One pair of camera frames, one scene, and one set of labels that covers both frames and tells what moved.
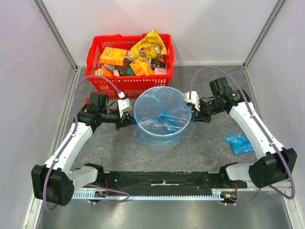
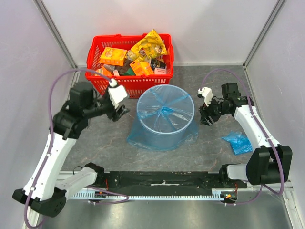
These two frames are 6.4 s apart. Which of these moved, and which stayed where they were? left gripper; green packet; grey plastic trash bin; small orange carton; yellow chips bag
Moved: grey plastic trash bin; left gripper
Stayed: small orange carton; green packet; yellow chips bag
